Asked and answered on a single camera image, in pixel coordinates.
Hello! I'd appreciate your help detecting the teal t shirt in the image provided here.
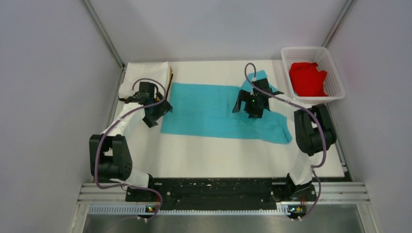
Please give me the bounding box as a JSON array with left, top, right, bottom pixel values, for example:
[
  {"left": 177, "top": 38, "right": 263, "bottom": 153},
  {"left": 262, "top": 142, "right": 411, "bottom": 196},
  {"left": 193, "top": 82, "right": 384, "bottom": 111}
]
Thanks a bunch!
[{"left": 160, "top": 81, "right": 292, "bottom": 144}]

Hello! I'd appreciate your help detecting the white slotted cable duct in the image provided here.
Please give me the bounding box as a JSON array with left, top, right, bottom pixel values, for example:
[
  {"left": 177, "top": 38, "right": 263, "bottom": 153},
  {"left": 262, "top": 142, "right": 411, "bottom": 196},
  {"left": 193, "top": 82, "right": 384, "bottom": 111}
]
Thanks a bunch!
[{"left": 88, "top": 204, "right": 304, "bottom": 216}]

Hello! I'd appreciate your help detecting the white plastic basket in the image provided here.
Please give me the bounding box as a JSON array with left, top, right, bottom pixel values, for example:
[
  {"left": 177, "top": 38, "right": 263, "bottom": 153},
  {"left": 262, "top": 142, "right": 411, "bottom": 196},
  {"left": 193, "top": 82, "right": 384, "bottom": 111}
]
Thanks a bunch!
[{"left": 281, "top": 46, "right": 346, "bottom": 105}]

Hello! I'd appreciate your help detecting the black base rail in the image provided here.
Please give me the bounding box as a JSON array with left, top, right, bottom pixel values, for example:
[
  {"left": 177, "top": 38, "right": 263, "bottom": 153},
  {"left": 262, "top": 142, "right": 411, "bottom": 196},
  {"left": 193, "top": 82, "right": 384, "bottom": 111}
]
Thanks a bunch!
[{"left": 125, "top": 178, "right": 316, "bottom": 211}]

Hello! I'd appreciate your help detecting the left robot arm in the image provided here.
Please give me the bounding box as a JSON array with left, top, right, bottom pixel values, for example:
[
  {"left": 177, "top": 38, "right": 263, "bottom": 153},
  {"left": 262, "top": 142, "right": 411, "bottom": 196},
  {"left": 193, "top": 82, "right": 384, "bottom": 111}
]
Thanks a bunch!
[{"left": 89, "top": 78, "right": 173, "bottom": 201}]

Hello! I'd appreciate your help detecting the red t shirt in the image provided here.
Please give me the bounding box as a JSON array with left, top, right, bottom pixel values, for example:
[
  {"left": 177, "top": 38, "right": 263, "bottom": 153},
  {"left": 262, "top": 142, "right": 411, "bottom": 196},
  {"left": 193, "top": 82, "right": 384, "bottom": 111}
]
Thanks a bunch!
[{"left": 289, "top": 62, "right": 327, "bottom": 97}]

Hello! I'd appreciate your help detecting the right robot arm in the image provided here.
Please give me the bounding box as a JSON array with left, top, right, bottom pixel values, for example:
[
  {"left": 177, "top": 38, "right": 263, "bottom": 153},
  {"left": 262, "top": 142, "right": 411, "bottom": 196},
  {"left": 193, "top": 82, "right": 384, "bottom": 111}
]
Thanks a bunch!
[{"left": 232, "top": 79, "right": 337, "bottom": 200}]

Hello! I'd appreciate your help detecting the folded white t shirt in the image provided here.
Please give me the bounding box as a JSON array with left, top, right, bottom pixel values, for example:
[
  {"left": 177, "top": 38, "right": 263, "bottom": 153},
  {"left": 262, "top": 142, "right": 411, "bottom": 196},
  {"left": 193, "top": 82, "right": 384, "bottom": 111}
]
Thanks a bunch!
[{"left": 119, "top": 62, "right": 172, "bottom": 99}]

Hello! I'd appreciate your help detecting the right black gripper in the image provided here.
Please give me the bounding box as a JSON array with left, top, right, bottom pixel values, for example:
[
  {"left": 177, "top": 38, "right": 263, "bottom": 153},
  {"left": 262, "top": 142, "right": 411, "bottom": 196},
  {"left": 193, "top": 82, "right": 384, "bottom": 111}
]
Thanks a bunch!
[{"left": 232, "top": 89, "right": 263, "bottom": 118}]

